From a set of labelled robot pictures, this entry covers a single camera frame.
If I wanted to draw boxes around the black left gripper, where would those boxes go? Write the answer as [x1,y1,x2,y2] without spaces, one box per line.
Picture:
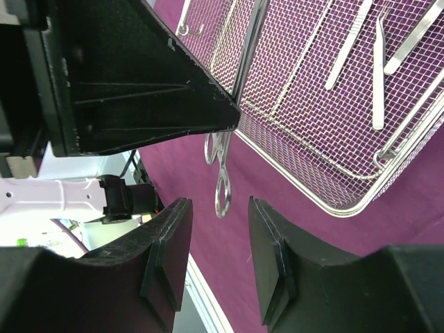
[1,13,56,177]

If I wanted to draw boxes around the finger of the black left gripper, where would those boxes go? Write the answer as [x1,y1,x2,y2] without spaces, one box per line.
[42,1,241,157]

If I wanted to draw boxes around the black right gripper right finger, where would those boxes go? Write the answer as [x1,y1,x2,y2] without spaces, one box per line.
[248,198,443,332]

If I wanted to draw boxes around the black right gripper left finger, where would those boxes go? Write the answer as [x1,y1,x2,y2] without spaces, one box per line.
[1,198,193,332]

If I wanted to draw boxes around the steel forceps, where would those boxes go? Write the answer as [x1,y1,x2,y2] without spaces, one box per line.
[203,0,270,219]

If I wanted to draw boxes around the purple cloth wrap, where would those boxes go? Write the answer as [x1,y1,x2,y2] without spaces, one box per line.
[135,0,444,333]

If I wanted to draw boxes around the steel probe rod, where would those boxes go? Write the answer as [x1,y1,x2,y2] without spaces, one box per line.
[372,12,386,130]

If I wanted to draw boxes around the metal mesh instrument tray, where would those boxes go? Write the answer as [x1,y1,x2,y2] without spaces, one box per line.
[176,1,443,217]

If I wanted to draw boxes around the steel tweezers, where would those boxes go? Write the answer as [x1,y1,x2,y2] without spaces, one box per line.
[384,0,443,75]

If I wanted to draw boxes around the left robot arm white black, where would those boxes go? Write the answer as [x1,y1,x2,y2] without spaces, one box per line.
[1,1,241,223]

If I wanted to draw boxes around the steel scalpel handle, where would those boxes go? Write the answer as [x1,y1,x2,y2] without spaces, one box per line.
[325,0,373,90]

